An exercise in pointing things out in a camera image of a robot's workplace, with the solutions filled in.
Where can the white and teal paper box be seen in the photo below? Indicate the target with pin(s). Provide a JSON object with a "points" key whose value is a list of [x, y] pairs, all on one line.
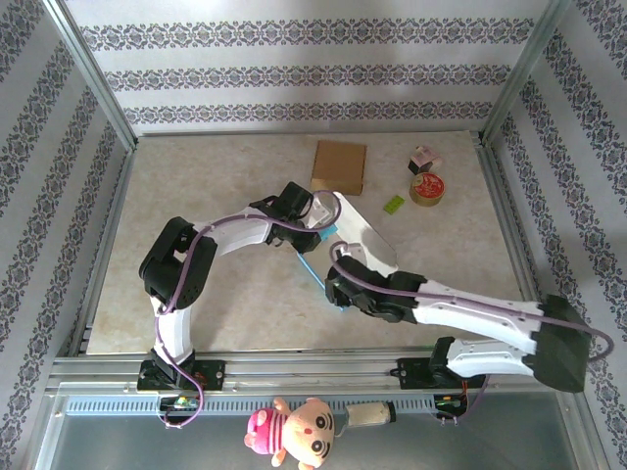
{"points": [[365, 235]]}

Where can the brown cardboard box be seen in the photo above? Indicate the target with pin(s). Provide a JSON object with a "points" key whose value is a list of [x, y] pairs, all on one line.
{"points": [[338, 166]]}

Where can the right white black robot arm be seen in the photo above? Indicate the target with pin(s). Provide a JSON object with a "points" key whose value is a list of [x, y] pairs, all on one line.
{"points": [[558, 343]]}

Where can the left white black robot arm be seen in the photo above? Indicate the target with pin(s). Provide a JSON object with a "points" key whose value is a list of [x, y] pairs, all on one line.
{"points": [[176, 264]]}

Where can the small pink box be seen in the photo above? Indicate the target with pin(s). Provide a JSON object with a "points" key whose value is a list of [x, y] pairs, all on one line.
{"points": [[423, 159]]}

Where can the small green block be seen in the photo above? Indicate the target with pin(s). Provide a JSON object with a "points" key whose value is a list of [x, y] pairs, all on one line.
{"points": [[394, 204]]}

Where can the round red tin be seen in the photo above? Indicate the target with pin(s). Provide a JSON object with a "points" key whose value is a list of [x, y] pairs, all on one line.
{"points": [[427, 188]]}

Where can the glass jar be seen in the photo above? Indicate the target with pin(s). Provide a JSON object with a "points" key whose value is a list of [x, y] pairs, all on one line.
{"points": [[367, 415]]}

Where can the small circuit board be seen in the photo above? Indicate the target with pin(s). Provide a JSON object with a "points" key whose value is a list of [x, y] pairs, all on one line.
{"points": [[448, 402], [178, 402]]}

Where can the pink plush doll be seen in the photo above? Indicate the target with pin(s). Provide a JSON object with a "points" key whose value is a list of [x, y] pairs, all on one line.
{"points": [[294, 433]]}

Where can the grey metal sheet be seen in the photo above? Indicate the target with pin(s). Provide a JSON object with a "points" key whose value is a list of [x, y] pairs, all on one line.
{"points": [[441, 445]]}

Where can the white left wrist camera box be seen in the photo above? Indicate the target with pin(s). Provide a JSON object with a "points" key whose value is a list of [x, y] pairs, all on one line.
{"points": [[319, 213]]}

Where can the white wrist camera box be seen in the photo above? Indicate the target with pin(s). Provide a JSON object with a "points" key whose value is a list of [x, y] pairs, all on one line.
{"points": [[352, 250], [319, 213]]}

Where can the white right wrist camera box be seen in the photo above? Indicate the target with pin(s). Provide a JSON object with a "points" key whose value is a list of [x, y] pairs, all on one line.
{"points": [[352, 250]]}

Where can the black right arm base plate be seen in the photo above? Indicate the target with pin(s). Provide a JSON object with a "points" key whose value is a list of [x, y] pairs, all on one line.
{"points": [[411, 374]]}

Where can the aluminium front rail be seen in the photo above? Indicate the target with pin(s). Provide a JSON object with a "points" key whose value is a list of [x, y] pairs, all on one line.
{"points": [[313, 372]]}

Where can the aluminium side rail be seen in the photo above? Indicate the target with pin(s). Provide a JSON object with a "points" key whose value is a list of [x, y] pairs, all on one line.
{"points": [[105, 245], [509, 220]]}

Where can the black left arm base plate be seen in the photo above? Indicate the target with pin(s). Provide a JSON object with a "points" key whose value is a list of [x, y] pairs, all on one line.
{"points": [[215, 374]]}

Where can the aluminium frame post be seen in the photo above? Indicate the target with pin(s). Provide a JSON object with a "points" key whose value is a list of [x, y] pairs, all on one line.
{"points": [[521, 73], [93, 73]]}

